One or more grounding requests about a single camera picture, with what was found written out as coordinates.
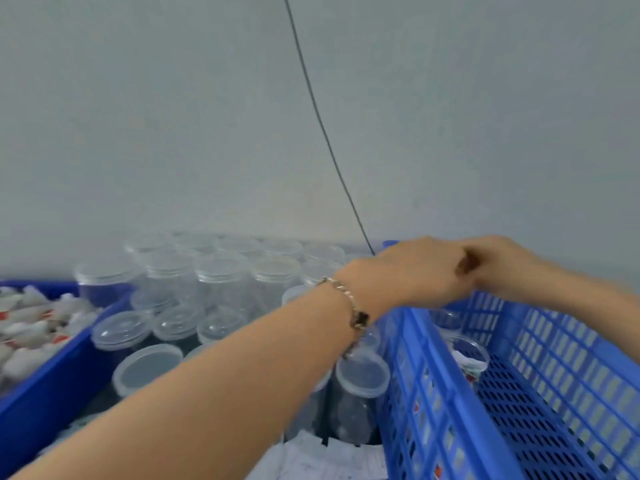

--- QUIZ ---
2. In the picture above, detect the pile of white label papers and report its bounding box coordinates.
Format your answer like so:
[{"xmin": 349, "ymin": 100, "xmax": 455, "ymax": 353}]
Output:
[{"xmin": 250, "ymin": 429, "xmax": 386, "ymax": 480}]

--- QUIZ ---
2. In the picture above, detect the person's left hand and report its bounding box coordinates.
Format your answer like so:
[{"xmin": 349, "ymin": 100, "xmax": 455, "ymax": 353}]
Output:
[{"xmin": 335, "ymin": 237, "xmax": 479, "ymax": 316}]

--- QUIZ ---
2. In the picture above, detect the blue plastic tray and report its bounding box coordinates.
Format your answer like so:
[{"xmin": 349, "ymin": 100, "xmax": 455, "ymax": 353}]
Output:
[{"xmin": 0, "ymin": 279, "xmax": 131, "ymax": 476}]

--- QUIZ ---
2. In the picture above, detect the group of lidded jars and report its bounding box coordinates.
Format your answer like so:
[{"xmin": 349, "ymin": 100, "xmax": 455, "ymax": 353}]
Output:
[{"xmin": 72, "ymin": 233, "xmax": 393, "ymax": 446}]

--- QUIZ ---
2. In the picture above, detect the person's right hand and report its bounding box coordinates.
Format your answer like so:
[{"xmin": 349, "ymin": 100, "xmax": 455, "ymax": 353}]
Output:
[{"xmin": 458, "ymin": 235, "xmax": 561, "ymax": 304}]

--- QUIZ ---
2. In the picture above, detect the blue slatted crate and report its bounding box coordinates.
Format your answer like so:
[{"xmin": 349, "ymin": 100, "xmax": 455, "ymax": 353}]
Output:
[{"xmin": 375, "ymin": 239, "xmax": 640, "ymax": 480}]

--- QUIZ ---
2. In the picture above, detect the person's right forearm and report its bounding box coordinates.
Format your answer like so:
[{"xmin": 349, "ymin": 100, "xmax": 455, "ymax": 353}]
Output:
[{"xmin": 540, "ymin": 269, "xmax": 640, "ymax": 361}]

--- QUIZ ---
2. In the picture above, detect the black cable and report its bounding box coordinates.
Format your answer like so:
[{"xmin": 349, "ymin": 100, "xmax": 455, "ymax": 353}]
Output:
[{"xmin": 283, "ymin": 0, "xmax": 376, "ymax": 256}]

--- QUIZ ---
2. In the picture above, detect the pile of tea bags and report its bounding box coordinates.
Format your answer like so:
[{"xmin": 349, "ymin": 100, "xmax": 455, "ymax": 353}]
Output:
[{"xmin": 0, "ymin": 285, "xmax": 101, "ymax": 386}]

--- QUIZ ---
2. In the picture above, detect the thin beaded bracelet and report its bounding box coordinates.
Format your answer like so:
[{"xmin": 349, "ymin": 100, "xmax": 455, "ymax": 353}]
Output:
[{"xmin": 320, "ymin": 277, "xmax": 371, "ymax": 341}]

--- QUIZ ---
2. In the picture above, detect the person's left forearm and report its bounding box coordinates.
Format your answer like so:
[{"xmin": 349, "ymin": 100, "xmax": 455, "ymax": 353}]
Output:
[{"xmin": 15, "ymin": 285, "xmax": 361, "ymax": 480}]

